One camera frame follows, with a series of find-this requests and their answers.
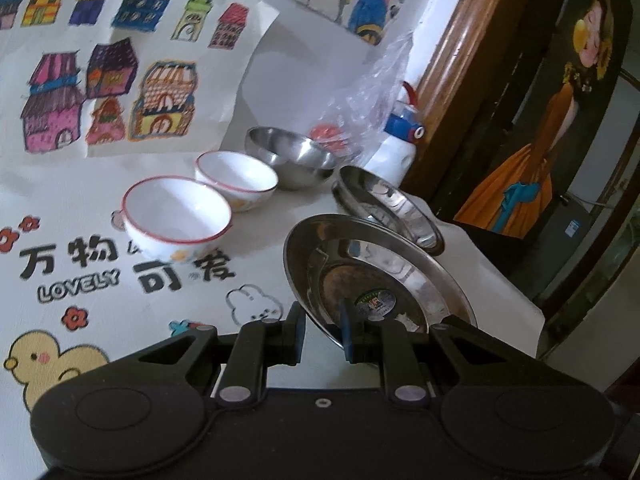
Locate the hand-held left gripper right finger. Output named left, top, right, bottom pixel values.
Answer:
left=340, top=298, right=506, bottom=404

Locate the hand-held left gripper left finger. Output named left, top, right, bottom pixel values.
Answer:
left=137, top=301, right=307, bottom=404

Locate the large stainless steel plate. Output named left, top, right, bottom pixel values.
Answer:
left=283, top=214, right=478, bottom=348

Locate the small stainless steel plate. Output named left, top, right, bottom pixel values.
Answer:
left=331, top=165, right=446, bottom=256

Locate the white bowl with red rim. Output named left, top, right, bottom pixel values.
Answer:
left=194, top=151, right=279, bottom=213
left=111, top=178, right=233, bottom=262

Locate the stainless steel bowl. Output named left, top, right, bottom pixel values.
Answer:
left=245, top=126, right=343, bottom=191

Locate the white printed tablecloth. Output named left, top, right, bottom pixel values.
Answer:
left=0, top=145, right=546, bottom=426

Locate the white and blue penguin bottle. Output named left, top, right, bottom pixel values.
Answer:
left=362, top=81, right=427, bottom=186

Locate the red round object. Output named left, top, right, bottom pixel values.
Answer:
left=308, top=122, right=351, bottom=153

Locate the clear plastic bag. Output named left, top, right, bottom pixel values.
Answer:
left=320, top=35, right=416, bottom=161

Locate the painting of figure in dress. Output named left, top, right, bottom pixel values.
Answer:
left=452, top=0, right=631, bottom=241

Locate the colourful house drawing paper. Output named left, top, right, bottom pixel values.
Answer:
left=0, top=0, right=281, bottom=160

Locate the dark curved frame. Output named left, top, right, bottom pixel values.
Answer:
left=542, top=125, right=640, bottom=346

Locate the brown wooden door frame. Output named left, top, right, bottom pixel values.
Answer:
left=400, top=0, right=571, bottom=196

